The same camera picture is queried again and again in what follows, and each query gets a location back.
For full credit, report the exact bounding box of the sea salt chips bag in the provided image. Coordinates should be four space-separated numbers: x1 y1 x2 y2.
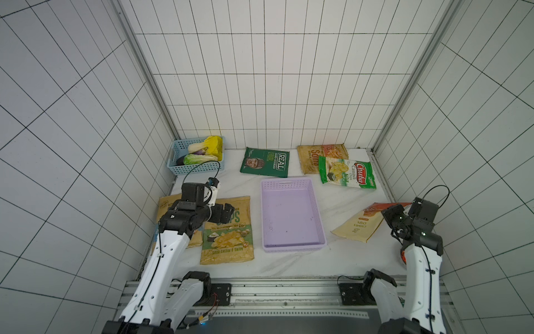
157 194 204 249

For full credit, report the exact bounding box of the sour cream onion chips bag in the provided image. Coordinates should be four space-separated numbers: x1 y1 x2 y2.
200 196 254 265

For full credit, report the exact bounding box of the cream red cassava chips bag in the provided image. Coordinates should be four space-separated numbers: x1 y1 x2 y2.
331 203 411 243

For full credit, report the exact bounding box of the green white cassava chips bag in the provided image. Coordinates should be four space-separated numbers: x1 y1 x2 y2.
318 157 377 189

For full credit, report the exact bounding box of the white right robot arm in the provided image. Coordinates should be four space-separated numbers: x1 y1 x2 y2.
362 198 446 333

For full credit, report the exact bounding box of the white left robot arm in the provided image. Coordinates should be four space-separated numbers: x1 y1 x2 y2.
102 178 234 333

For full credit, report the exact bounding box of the blue plastic basket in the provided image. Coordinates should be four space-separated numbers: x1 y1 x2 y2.
167 137 224 175

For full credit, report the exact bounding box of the yellow snack bag in basket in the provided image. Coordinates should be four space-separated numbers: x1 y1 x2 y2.
203 136 223 161

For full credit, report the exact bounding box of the green REAL chips bag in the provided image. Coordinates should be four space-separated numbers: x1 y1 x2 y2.
240 148 290 178

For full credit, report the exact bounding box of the purple plastic basket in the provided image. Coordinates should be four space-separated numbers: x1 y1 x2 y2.
261 178 327 253

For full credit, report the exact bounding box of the brown orange chips bag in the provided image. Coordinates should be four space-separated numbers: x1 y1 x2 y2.
297 144 348 175

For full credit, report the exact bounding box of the small red snack bag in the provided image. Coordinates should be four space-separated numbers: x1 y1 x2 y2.
400 247 407 265

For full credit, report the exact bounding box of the toy eggplant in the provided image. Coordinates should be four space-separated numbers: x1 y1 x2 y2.
176 156 185 166

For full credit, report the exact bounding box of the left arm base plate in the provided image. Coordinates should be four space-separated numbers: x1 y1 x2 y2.
194 283 232 307

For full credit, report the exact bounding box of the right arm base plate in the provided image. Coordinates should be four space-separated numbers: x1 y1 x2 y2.
338 283 368 306

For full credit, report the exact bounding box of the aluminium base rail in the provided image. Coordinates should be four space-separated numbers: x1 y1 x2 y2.
186 276 380 321

